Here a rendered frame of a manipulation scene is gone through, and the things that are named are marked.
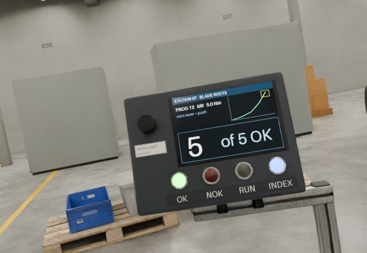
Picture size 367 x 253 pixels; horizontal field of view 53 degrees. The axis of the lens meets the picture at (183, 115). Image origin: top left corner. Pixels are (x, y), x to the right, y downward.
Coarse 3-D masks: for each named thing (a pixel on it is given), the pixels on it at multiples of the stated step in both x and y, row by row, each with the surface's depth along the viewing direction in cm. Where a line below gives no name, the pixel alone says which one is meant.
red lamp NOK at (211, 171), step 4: (208, 168) 56; (212, 168) 56; (216, 168) 56; (204, 172) 56; (208, 172) 56; (212, 172) 56; (216, 172) 56; (204, 176) 56; (208, 176) 56; (212, 176) 55; (216, 176) 56; (204, 180) 56; (208, 180) 56; (212, 180) 55; (216, 180) 56; (212, 184) 56
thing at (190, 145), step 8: (184, 136) 58; (192, 136) 58; (200, 136) 57; (208, 136) 57; (184, 144) 57; (192, 144) 57; (200, 144) 57; (208, 144) 57; (184, 152) 57; (192, 152) 57; (200, 152) 57; (208, 152) 57; (184, 160) 57; (192, 160) 57; (200, 160) 57
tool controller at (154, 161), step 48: (144, 96) 60; (192, 96) 59; (240, 96) 58; (144, 144) 58; (240, 144) 56; (288, 144) 56; (144, 192) 57; (192, 192) 56; (240, 192) 55; (288, 192) 55
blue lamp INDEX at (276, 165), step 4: (272, 160) 55; (276, 160) 55; (280, 160) 55; (268, 164) 55; (272, 164) 55; (276, 164) 55; (280, 164) 55; (284, 164) 55; (268, 168) 56; (272, 168) 55; (276, 168) 55; (280, 168) 55; (284, 168) 55; (272, 172) 55; (276, 172) 55; (280, 172) 55
